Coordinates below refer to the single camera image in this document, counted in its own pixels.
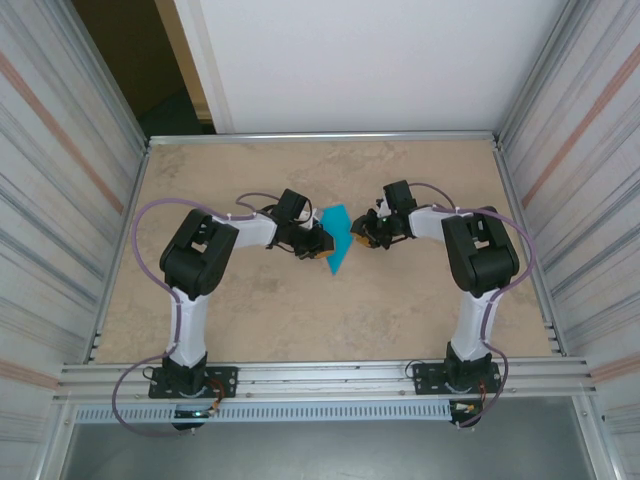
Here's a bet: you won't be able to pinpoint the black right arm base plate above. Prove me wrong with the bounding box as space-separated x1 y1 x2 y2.
412 362 501 399

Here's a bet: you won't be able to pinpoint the wide aluminium mounting rail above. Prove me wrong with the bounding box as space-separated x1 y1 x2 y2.
52 355 599 402

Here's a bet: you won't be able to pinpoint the beige door frame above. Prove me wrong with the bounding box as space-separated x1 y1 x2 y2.
153 0 217 134

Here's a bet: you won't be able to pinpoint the blue cloth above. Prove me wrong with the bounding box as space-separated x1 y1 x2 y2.
318 203 357 277

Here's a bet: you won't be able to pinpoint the slotted grey cable duct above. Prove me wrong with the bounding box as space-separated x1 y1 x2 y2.
73 399 454 424

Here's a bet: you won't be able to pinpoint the aluminium rail below white wall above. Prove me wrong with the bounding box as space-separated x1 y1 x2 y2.
146 130 502 148

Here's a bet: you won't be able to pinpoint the aluminium side rail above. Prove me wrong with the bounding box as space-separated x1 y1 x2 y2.
492 139 567 357
88 142 152 362

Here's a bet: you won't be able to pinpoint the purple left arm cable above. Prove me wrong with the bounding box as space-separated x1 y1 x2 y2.
110 191 281 439

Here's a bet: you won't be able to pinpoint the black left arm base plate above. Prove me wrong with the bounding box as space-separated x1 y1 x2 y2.
148 366 239 400

